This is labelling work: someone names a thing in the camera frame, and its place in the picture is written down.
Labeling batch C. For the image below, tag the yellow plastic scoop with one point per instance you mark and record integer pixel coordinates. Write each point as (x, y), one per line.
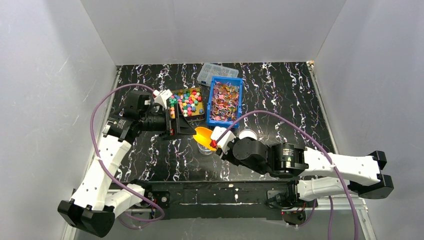
(203, 136)

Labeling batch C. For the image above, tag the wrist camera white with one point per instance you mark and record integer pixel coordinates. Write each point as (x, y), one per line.
(161, 97)
(217, 141)

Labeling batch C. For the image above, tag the white round jar lid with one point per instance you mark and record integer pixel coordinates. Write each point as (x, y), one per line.
(247, 133)

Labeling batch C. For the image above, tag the clear plastic compartment box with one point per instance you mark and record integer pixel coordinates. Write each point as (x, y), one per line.
(209, 70)

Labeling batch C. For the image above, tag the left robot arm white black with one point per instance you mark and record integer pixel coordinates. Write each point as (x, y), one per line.
(90, 209)

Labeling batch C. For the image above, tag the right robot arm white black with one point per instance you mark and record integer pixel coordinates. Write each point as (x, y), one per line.
(319, 174)

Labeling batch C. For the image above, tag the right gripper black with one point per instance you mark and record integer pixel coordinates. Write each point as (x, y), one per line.
(222, 153)

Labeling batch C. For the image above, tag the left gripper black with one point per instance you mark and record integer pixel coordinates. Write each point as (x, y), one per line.
(169, 120)

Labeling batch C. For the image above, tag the tin tray of star candies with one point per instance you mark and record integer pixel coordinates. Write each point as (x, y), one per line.
(191, 103)

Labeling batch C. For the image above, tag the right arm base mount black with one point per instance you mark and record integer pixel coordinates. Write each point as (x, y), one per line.
(291, 208)

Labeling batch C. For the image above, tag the clear plastic jar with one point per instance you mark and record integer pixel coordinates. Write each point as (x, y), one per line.
(205, 150)

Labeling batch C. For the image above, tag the blue bin of lollipops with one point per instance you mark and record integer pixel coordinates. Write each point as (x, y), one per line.
(225, 101)

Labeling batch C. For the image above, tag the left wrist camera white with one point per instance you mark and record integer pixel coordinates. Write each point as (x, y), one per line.
(161, 97)

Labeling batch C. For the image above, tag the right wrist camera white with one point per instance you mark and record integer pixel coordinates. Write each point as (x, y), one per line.
(217, 141)

